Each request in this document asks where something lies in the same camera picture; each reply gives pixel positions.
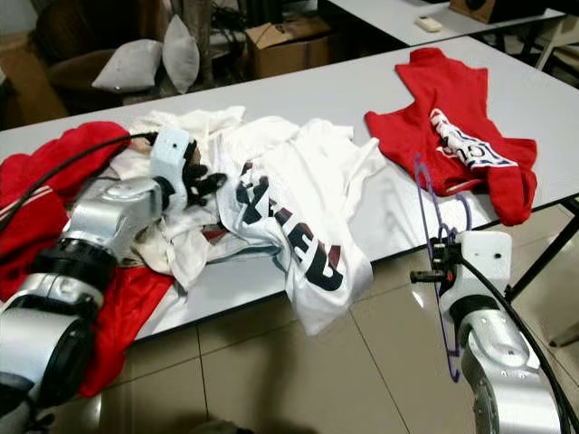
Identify purple plastic clothes hanger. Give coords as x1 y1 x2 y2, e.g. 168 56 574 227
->
412 152 473 382

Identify white t-shirt dark print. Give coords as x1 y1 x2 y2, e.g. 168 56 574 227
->
217 118 388 337

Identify red t-shirt white logo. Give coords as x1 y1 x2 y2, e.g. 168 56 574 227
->
365 47 539 227

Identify cream crumpled garment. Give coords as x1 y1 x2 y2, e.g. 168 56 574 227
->
122 107 250 292

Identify black table leg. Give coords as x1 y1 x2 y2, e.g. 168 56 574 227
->
502 201 579 304

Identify grey square pillow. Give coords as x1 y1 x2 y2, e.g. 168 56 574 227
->
92 39 164 94
163 14 204 94

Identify red jacket white stripes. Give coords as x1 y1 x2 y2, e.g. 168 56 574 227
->
0 120 173 399

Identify open cardboard box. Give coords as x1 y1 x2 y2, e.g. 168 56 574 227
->
246 16 331 80

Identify tan cardboard box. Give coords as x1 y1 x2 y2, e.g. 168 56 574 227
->
0 36 55 127

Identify brown armchair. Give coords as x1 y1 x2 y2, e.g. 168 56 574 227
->
36 0 173 114

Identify white remote control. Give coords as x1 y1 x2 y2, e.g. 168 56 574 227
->
414 14 444 33

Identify robot leg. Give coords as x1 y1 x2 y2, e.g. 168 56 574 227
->
190 418 254 434

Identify white desk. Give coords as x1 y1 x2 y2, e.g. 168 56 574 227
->
326 0 566 48

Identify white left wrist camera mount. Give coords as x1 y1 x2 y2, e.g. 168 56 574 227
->
149 127 195 213

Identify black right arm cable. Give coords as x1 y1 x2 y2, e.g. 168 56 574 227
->
460 256 579 426

